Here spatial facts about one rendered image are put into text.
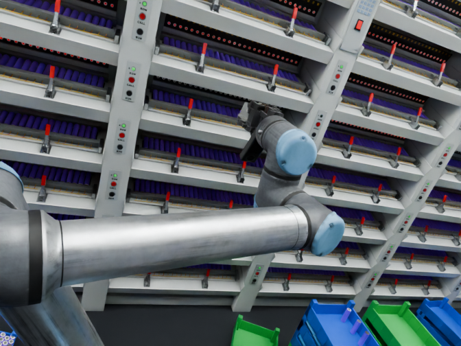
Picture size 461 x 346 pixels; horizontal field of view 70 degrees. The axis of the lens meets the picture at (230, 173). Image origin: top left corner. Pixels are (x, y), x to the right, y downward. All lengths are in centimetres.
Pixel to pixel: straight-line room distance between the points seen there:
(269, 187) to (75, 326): 47
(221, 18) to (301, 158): 58
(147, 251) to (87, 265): 8
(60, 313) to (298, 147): 55
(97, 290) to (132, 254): 109
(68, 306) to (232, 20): 89
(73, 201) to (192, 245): 88
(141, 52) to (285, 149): 60
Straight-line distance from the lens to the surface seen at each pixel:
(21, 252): 44
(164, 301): 169
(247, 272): 162
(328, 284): 195
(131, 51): 111
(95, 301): 160
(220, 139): 122
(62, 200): 134
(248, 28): 116
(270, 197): 75
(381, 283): 226
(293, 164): 72
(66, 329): 73
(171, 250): 49
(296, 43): 123
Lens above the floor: 122
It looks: 22 degrees down
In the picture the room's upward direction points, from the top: 18 degrees clockwise
